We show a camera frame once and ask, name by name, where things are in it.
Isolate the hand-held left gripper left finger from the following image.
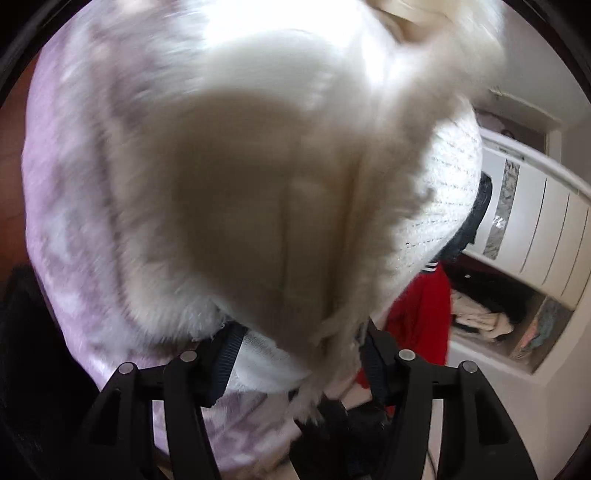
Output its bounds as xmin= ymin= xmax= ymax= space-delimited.
xmin=78 ymin=323 xmax=247 ymax=480

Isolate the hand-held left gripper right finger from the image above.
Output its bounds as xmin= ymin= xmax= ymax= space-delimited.
xmin=360 ymin=320 xmax=539 ymax=480

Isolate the white fluffy sweater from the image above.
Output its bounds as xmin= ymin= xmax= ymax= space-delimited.
xmin=78 ymin=0 xmax=506 ymax=423

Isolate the red garment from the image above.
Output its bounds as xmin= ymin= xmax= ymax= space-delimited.
xmin=355 ymin=261 xmax=454 ymax=416

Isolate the dark cloth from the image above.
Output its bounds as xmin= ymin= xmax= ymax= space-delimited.
xmin=288 ymin=397 xmax=398 ymax=480

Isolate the cream crumpled cloth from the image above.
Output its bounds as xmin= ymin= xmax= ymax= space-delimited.
xmin=450 ymin=292 xmax=515 ymax=342

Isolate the colourful patterned cloth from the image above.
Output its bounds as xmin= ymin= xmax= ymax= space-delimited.
xmin=519 ymin=298 xmax=573 ymax=358

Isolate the black jacket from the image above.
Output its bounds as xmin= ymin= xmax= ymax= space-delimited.
xmin=438 ymin=172 xmax=494 ymax=261

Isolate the pink patterned blanket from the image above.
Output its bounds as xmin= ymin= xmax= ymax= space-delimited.
xmin=21 ymin=9 xmax=305 ymax=474

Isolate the white panelled wardrobe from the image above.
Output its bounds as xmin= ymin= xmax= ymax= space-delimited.
xmin=455 ymin=122 xmax=591 ymax=388

